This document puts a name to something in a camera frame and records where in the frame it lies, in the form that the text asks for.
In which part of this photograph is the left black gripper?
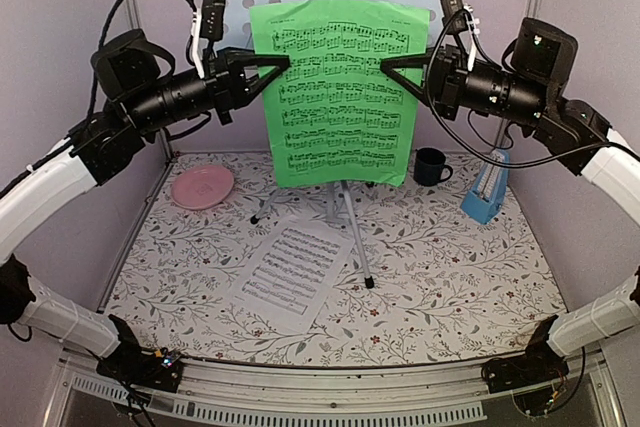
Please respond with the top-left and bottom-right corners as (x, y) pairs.
(126, 44), (290, 133)

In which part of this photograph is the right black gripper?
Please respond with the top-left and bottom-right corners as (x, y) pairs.
(379, 43), (549, 126)

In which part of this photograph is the green sheet music page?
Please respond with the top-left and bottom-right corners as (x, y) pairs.
(250, 0), (430, 188)

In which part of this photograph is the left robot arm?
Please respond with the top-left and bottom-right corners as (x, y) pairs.
(1, 29), (290, 381)

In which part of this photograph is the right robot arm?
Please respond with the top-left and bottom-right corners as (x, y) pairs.
(380, 17), (639, 383)

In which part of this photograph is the dark blue mug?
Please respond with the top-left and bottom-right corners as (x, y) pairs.
(413, 147), (453, 187)

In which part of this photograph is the pink plate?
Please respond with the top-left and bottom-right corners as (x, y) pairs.
(170, 164), (234, 211)

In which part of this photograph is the blue metronome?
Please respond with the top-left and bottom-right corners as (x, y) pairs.
(461, 162), (508, 225)

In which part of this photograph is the floral patterned table mat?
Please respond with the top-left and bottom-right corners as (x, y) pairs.
(105, 152), (564, 367)

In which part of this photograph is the white sheet music page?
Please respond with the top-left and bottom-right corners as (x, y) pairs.
(227, 216), (354, 333)

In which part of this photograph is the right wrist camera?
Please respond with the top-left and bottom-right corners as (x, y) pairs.
(440, 0), (479, 64)

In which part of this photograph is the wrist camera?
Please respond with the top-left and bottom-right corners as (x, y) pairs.
(190, 0), (226, 79)
(440, 0), (479, 64)

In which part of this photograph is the right black cable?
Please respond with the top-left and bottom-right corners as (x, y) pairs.
(429, 9), (640, 169)

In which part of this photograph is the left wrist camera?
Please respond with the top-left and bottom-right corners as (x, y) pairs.
(190, 0), (226, 79)

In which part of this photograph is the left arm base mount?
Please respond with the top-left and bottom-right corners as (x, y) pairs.
(96, 344), (184, 393)

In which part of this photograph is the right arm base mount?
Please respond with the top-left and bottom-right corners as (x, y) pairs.
(481, 352), (574, 418)

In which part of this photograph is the metal front rail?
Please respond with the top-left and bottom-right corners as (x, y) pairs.
(43, 348), (628, 426)

